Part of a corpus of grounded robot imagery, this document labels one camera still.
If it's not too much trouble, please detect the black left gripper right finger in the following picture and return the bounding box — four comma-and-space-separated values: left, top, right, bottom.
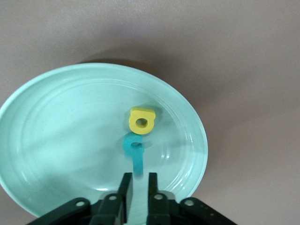
147, 172, 163, 223

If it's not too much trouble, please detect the teal foam letter c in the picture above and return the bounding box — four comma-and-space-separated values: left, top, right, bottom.
122, 132, 144, 157

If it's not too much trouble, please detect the brown table cover sheet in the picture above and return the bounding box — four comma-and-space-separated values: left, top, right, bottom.
0, 0, 300, 225

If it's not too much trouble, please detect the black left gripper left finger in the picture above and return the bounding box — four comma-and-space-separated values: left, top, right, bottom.
119, 172, 133, 223

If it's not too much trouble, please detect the pale green plate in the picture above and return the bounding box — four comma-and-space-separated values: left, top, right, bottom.
0, 62, 210, 222

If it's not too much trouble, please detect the yellow foam letter d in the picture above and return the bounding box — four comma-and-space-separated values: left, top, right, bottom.
129, 106, 157, 135

